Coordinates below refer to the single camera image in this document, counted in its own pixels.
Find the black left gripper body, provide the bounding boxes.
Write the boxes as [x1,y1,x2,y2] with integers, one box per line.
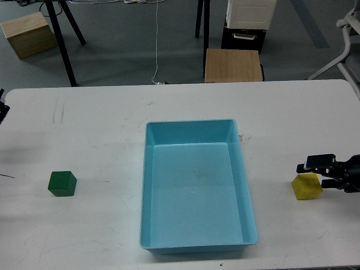
[0,101,10,124]

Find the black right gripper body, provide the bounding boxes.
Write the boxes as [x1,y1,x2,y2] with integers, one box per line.
[334,155,359,193]

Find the yellow wooden cube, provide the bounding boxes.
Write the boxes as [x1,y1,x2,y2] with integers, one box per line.
[291,173,323,200]

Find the green wooden cube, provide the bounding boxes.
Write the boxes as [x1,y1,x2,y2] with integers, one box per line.
[48,171,77,197]

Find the wooden box far left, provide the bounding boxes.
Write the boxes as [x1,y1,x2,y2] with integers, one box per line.
[1,12,57,60]

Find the wooden box near table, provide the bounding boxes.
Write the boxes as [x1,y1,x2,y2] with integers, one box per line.
[204,48,263,83]

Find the white appliance box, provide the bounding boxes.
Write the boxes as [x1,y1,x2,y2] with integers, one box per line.
[226,0,277,30]

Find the white office chair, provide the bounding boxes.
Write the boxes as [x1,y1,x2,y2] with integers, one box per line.
[307,1,359,100]

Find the black table legs left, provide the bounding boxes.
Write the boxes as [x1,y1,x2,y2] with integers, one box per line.
[42,1,86,87]

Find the black table legs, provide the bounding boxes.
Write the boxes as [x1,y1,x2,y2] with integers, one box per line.
[42,1,86,87]
[195,0,210,77]

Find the light blue plastic bin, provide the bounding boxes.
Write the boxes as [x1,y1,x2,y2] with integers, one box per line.
[139,119,258,254]

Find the black table legs centre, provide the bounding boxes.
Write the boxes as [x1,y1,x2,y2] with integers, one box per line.
[195,0,210,77]

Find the black crate with handle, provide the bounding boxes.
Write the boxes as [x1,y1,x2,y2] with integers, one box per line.
[221,22,267,54]

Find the white cable on floor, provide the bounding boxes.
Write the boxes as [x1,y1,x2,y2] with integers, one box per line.
[69,0,165,85]

